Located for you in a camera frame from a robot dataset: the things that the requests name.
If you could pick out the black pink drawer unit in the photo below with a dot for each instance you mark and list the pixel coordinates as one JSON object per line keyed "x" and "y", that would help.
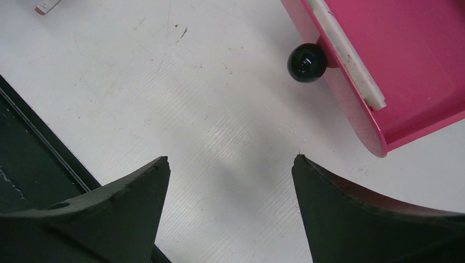
{"x": 414, "y": 50}

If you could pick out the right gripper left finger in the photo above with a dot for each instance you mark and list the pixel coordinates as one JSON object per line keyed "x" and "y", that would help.
{"x": 117, "y": 222}

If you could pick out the brown cap white marker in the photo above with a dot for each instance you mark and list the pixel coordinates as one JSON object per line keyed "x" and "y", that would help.
{"x": 45, "y": 6}

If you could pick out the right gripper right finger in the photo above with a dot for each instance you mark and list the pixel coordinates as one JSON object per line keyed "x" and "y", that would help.
{"x": 346, "y": 222}

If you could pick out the green cap white marker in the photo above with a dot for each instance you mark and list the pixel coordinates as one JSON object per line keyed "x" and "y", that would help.
{"x": 346, "y": 53}

